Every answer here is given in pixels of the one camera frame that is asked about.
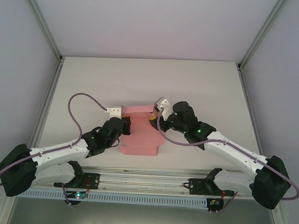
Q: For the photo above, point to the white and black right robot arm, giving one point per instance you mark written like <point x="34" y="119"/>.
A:
<point x="233" y="152"/>

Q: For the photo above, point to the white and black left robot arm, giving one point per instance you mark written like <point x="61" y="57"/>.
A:
<point x="58" y="150"/>

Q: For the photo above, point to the circuit board with green light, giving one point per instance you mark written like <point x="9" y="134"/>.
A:
<point x="78" y="195"/>

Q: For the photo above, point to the black round disc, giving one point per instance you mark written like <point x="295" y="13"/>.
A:
<point x="72" y="203"/>
<point x="215" y="209"/>

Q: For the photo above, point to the small green circuit board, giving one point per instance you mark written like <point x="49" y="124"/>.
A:
<point x="213" y="203"/>

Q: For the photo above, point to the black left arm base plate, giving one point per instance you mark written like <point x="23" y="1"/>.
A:
<point x="94" y="181"/>

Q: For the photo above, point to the aluminium mounting rail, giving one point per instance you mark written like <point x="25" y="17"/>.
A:
<point x="140" y="180"/>

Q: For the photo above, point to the aluminium table side rail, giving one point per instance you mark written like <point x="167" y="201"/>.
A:
<point x="249" y="108"/>
<point x="51" y="95"/>

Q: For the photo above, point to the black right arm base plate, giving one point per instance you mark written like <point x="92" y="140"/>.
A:
<point x="194" y="188"/>

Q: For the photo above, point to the aluminium frame post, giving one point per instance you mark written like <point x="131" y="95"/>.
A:
<point x="260" y="35"/>
<point x="44" y="24"/>

